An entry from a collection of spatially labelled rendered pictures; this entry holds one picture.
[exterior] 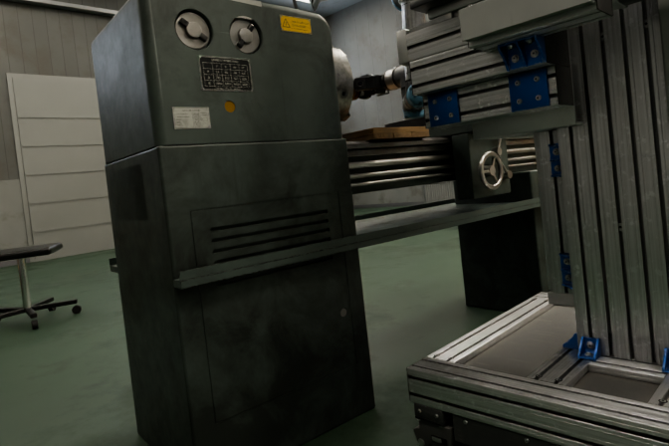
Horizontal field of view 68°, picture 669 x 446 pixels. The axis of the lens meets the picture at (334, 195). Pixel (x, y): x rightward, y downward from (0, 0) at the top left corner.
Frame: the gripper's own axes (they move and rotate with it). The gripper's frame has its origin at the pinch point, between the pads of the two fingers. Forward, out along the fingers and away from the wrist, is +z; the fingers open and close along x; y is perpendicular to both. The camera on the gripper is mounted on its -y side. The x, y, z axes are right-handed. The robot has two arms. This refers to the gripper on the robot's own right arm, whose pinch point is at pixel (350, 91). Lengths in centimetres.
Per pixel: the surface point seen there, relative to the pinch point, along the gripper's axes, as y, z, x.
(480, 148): 40, -29, -28
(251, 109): -63, -30, -13
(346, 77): -18.2, -19.1, 0.4
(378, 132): -8.0, -21.3, -19.4
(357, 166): -18.1, -19.6, -30.6
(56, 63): 47, 765, 207
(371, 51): 685, 678, 254
